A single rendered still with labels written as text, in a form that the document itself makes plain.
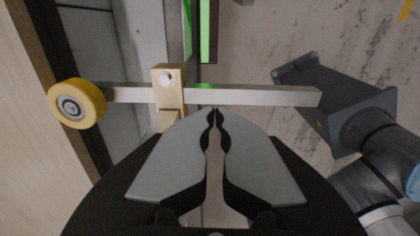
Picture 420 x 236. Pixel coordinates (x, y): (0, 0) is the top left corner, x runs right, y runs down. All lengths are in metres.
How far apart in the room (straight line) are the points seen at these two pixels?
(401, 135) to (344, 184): 0.22
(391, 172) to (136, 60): 0.81
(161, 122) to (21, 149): 0.31
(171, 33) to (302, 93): 0.31
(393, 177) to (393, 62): 1.13
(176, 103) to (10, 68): 0.25
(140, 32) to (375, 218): 0.83
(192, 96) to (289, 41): 0.99
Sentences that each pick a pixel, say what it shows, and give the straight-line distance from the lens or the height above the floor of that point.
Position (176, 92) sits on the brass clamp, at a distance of 0.28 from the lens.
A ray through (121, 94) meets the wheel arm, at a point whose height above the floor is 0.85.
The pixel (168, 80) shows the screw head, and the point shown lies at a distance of 0.27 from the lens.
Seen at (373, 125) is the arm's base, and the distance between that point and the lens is 0.76.
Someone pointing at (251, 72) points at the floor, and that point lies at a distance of 1.18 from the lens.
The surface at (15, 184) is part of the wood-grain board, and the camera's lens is 0.62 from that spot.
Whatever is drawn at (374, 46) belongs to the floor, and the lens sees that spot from 1.54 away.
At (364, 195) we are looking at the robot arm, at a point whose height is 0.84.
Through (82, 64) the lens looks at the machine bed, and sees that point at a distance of 0.44.
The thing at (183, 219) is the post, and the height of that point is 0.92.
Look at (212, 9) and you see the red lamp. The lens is 0.42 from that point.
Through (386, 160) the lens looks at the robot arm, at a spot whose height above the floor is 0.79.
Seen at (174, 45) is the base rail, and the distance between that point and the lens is 0.43.
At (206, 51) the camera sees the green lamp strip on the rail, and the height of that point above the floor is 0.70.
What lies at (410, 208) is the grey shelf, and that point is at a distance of 3.07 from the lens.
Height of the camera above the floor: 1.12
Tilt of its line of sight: 60 degrees down
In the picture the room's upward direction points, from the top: 177 degrees counter-clockwise
